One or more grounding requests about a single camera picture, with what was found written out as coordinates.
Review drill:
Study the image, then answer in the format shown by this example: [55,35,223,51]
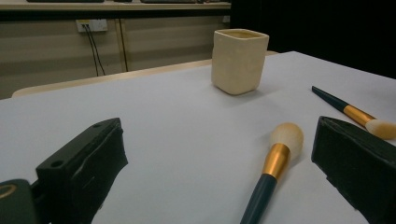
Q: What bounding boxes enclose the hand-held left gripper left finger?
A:
[31,117,129,224]

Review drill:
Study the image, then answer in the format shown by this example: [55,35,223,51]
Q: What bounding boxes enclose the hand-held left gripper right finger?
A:
[311,116,396,224]

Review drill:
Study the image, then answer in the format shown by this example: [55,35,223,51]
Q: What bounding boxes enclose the large round-head makeup brush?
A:
[239,121,304,224]

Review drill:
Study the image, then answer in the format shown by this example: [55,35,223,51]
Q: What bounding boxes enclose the beige square cup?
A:
[210,28,270,96]

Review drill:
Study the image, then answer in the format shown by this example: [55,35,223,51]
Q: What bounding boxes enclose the small flat-head makeup brush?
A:
[311,85,396,140]

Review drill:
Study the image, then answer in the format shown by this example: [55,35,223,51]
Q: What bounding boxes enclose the white table sheet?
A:
[0,50,396,224]

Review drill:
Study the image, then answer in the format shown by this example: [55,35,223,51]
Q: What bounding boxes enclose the black wall cable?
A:
[87,24,106,77]
[83,24,100,77]

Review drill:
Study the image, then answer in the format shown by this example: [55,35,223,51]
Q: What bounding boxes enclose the white wall socket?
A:
[76,19,108,34]

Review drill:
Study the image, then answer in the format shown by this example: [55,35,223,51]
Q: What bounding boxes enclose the black horizontal frame bar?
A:
[0,8,232,22]

